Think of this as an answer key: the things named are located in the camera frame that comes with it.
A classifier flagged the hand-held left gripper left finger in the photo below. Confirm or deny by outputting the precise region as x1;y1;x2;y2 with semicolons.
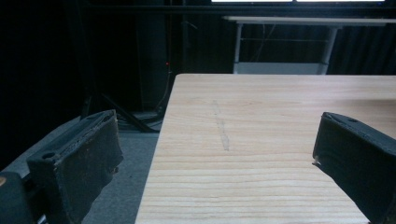
25;108;124;224

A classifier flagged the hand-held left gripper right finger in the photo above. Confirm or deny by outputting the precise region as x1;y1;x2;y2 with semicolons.
312;111;396;224

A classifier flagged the black metal stand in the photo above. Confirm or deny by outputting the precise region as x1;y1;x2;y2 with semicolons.
79;0;161;133

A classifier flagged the grey cable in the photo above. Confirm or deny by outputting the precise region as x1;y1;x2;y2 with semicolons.
154;69;174;114

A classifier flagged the white metal table frame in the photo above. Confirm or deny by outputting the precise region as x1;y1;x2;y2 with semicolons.
222;15;396;76

